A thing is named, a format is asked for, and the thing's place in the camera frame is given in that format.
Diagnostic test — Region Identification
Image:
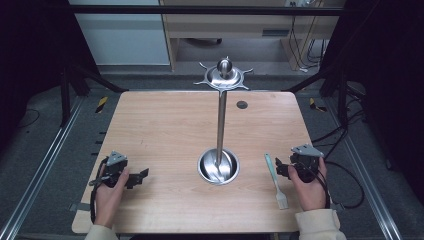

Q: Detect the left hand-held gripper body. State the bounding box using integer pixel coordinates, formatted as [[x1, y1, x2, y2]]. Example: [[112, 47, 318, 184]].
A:
[[89, 150, 129, 188]]

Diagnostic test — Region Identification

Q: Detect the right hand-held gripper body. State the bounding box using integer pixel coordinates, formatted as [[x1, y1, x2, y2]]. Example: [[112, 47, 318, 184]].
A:
[[289, 143, 325, 184]]

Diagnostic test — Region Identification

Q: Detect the steel utensil stand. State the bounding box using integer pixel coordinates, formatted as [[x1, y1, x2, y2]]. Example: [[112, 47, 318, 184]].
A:
[[193, 56, 254, 186]]

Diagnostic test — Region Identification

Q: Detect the person's right hand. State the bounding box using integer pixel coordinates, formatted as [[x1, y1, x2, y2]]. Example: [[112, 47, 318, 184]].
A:
[[288, 158, 330, 212]]

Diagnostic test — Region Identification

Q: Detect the person's left hand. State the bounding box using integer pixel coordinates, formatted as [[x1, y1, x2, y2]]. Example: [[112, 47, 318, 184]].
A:
[[94, 168, 131, 229]]

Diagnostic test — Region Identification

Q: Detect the dark curtain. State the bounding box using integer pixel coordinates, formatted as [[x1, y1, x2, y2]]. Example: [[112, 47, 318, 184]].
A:
[[0, 0, 101, 154], [319, 0, 424, 204]]

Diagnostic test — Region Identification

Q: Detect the white cabinet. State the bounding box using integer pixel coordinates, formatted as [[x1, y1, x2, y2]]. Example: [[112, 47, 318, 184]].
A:
[[67, 0, 171, 67]]

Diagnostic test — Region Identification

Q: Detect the light wooden desk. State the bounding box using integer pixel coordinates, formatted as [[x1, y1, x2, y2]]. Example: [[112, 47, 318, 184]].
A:
[[159, 0, 346, 72]]

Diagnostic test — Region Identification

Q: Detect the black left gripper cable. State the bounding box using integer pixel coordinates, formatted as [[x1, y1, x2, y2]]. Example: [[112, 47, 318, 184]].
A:
[[88, 157, 110, 225]]

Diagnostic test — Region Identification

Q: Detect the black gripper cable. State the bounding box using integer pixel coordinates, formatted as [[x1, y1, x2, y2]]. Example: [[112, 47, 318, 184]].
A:
[[88, 157, 110, 225], [313, 160, 366, 210]]

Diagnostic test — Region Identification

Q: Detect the black floor cables bundle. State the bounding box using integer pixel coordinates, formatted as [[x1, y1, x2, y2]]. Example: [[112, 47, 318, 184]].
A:
[[311, 81, 368, 160]]

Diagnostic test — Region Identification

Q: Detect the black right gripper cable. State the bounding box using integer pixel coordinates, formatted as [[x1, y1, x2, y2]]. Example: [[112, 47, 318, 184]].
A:
[[313, 160, 366, 210]]

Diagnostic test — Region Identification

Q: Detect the yellow-handled tool right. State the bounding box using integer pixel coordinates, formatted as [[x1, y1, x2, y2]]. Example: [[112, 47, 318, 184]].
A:
[[308, 97, 328, 113]]

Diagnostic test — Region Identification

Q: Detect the yellow-handled tool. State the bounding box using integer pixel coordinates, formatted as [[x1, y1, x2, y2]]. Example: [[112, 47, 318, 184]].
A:
[[95, 95, 110, 115], [308, 97, 328, 113]]

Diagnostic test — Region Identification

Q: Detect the aluminium floor rail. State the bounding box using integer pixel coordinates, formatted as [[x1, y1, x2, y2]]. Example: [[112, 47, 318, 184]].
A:
[[323, 96, 405, 240], [0, 95, 85, 240]]

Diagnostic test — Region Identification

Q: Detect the yellow-handled tool left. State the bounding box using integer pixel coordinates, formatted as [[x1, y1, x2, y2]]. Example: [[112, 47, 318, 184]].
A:
[[95, 95, 110, 115]]

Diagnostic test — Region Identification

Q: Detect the black metal frame stand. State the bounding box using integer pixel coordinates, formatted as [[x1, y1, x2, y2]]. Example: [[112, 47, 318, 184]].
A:
[[59, 62, 130, 128], [282, 61, 350, 129]]

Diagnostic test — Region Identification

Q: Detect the hanging black cables bundle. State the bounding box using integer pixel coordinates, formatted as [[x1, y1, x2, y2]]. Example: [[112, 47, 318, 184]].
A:
[[287, 0, 330, 73]]

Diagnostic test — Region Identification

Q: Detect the black horizontal frame bar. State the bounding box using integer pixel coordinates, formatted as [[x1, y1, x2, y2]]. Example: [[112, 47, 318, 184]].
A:
[[66, 4, 348, 17]]

